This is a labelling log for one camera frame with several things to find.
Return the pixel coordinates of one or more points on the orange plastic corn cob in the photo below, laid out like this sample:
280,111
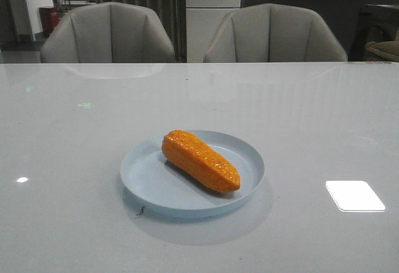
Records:
189,153

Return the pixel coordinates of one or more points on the light blue round plate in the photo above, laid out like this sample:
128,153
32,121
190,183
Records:
160,186

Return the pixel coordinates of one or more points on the right beige upholstered chair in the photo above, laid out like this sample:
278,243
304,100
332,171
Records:
273,33

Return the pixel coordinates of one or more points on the beige upholstered chair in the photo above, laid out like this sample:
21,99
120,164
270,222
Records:
273,33
110,32

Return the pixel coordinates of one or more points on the left beige upholstered chair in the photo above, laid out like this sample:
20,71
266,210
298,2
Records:
110,32

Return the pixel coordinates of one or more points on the red trash bin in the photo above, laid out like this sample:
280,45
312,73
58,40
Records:
49,19

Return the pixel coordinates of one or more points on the dark side table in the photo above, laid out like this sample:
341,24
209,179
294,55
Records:
378,23

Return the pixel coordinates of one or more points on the beige cushion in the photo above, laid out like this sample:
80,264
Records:
382,51

